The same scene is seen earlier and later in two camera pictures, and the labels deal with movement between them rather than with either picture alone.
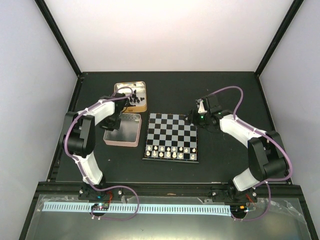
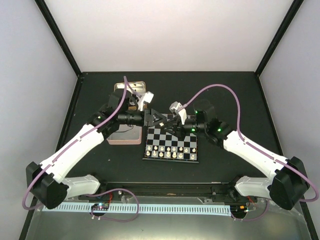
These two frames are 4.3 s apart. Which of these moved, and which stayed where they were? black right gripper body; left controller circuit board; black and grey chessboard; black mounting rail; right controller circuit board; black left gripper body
Moved: black left gripper body; black right gripper body
Stayed: black and grey chessboard; black mounting rail; left controller circuit board; right controller circuit board
